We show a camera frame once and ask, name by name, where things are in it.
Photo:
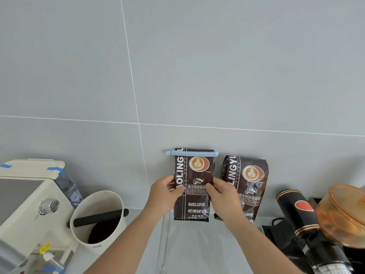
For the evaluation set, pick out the person's left hand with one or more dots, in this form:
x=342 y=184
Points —
x=161 y=196

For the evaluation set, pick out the person's right hand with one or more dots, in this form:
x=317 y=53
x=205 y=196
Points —
x=226 y=202

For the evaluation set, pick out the person's right thumb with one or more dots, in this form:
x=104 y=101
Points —
x=212 y=189

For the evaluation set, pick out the person's left thumb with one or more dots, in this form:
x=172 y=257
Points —
x=177 y=192

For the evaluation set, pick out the clipped dark brown coffee bag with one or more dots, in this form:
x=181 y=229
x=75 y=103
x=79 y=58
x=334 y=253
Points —
x=196 y=179

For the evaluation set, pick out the person's right forearm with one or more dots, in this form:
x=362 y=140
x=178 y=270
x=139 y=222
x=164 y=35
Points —
x=259 y=251

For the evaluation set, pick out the person's left forearm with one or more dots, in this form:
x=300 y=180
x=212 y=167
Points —
x=128 y=245

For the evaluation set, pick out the light blue bag clip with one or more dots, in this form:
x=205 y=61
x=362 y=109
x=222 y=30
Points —
x=194 y=153

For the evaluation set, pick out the clear acrylic stand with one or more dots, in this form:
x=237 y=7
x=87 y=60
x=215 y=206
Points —
x=199 y=248

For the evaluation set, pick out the white knock box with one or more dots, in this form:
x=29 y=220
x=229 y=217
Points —
x=97 y=208

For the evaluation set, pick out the black coffee grinder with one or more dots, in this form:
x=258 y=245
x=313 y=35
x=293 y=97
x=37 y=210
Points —
x=302 y=225

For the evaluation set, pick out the transparent water tank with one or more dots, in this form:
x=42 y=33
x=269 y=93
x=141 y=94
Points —
x=68 y=188

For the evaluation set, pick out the silver machine knob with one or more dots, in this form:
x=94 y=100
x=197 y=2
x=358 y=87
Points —
x=49 y=206

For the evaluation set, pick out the amber transparent bean hopper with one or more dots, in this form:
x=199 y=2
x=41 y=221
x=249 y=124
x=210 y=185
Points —
x=342 y=216

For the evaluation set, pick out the yellow tag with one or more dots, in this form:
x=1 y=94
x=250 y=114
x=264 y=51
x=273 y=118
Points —
x=45 y=248

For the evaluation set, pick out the cream espresso machine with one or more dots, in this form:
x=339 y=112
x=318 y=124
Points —
x=25 y=214

